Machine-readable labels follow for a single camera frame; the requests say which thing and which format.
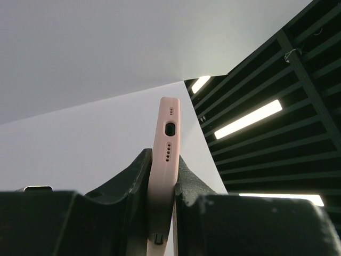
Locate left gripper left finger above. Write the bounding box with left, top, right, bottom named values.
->
left=85, top=149, right=152, bottom=255

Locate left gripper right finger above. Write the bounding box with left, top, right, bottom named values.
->
left=173, top=157, right=229, bottom=255

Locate pink phone case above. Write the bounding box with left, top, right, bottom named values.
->
left=147, top=97, right=181, bottom=255

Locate black ceiling grid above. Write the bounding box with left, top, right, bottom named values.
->
left=189, top=1, right=340, bottom=229

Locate ceiling light strip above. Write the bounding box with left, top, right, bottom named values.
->
left=199, top=70, right=334, bottom=206

